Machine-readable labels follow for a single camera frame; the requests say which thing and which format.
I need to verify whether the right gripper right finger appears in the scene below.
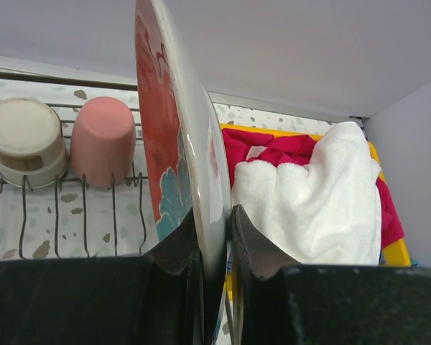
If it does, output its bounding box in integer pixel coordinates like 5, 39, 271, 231
231, 206, 431, 344

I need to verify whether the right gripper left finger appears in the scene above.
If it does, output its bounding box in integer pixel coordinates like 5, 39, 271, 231
0, 213, 203, 344

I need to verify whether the wire dish rack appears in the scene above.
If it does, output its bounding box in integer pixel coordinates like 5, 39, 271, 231
0, 68, 158, 260

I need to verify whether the red and blue plate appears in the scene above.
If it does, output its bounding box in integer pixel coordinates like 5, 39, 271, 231
135, 1, 231, 344

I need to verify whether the pink cup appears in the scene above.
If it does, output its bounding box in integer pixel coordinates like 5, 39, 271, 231
70, 96, 136, 188

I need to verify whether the metal cup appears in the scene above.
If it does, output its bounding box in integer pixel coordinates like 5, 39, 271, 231
0, 97, 68, 188

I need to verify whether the white towel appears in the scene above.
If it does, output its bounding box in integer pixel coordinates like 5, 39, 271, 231
231, 122, 381, 265

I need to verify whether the yellow plastic bin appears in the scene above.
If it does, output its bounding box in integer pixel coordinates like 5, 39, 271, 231
221, 124, 411, 266

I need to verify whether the red cloth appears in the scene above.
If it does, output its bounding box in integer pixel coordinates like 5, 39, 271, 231
222, 128, 404, 248

